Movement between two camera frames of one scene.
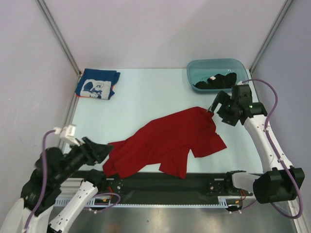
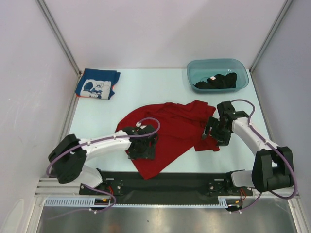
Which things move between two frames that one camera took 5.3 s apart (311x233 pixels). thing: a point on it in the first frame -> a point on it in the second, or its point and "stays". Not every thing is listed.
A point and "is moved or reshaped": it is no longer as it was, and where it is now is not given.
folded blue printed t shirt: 97,84 stays
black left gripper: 95,153 -> 148,154
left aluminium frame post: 50,19 stays
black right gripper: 223,109 -> 213,128
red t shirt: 166,142 is moved or reshaped
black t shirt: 218,81 stays
